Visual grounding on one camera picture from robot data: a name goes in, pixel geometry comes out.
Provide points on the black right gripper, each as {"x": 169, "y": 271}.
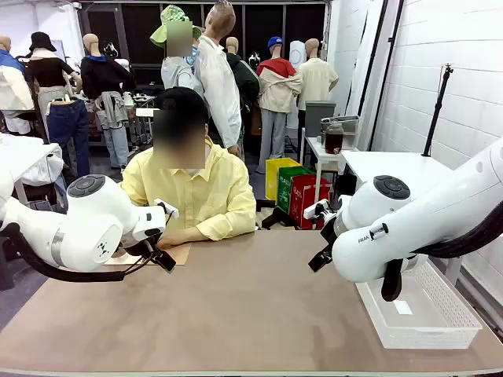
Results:
{"x": 328, "y": 235}

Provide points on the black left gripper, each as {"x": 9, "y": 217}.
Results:
{"x": 165, "y": 261}

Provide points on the brown spiral notebook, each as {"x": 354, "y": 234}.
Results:
{"x": 182, "y": 253}

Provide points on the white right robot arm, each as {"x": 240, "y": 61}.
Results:
{"x": 412, "y": 228}

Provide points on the person's left forearm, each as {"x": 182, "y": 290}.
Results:
{"x": 220, "y": 231}

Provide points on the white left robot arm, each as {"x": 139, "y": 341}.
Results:
{"x": 90, "y": 220}

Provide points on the person's left hand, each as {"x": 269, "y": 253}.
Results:
{"x": 169, "y": 240}

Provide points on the red recycling bin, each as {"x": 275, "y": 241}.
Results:
{"x": 302, "y": 188}

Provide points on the black chair base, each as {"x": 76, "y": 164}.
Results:
{"x": 275, "y": 220}

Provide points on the green recycling bin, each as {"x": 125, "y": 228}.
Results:
{"x": 283, "y": 188}

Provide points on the yellow recycling bin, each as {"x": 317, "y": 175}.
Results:
{"x": 273, "y": 176}

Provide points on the person in yellow shirt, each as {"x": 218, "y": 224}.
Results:
{"x": 208, "y": 184}

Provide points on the large white table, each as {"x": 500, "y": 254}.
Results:
{"x": 393, "y": 165}

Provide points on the glass jar brown liquid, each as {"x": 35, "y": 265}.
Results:
{"x": 334, "y": 139}

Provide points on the white label sticker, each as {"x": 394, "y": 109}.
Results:
{"x": 402, "y": 308}

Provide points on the metal tray container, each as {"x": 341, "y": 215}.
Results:
{"x": 349, "y": 121}

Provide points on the grey bin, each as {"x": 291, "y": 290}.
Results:
{"x": 318, "y": 114}

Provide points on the white perforated plastic basket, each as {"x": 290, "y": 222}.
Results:
{"x": 432, "y": 326}

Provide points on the mannequin red beige jacket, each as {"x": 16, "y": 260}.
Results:
{"x": 277, "y": 90}

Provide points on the mannequin in cream shirt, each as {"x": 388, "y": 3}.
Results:
{"x": 316, "y": 78}

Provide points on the black tripod pole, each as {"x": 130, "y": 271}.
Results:
{"x": 436, "y": 114}

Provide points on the blue jeans on form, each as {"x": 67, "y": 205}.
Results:
{"x": 68, "y": 125}

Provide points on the white cloth pile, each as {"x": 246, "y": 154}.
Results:
{"x": 27, "y": 157}

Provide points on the mannequin in dark hoodie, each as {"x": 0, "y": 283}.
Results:
{"x": 245, "y": 78}

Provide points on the white leaning panel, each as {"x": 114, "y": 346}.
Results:
{"x": 367, "y": 59}

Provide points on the tall mannequin white shirt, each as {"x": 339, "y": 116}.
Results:
{"x": 216, "y": 86}

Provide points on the white torso form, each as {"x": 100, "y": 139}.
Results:
{"x": 296, "y": 53}

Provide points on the mannequin in grey shirt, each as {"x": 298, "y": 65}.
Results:
{"x": 177, "y": 74}

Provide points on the mannequin in black jacket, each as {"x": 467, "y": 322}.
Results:
{"x": 106, "y": 74}

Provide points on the blue cap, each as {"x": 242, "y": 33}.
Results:
{"x": 275, "y": 41}

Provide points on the mannequin in black top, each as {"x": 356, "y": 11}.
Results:
{"x": 47, "y": 72}

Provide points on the mannequin in blue shirt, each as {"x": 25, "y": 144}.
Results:
{"x": 12, "y": 86}

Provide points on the green checked sun hat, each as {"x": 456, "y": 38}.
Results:
{"x": 173, "y": 13}

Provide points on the black bucket hat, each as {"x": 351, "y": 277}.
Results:
{"x": 42, "y": 41}

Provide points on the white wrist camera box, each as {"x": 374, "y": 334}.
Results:
{"x": 314, "y": 210}
{"x": 166, "y": 207}

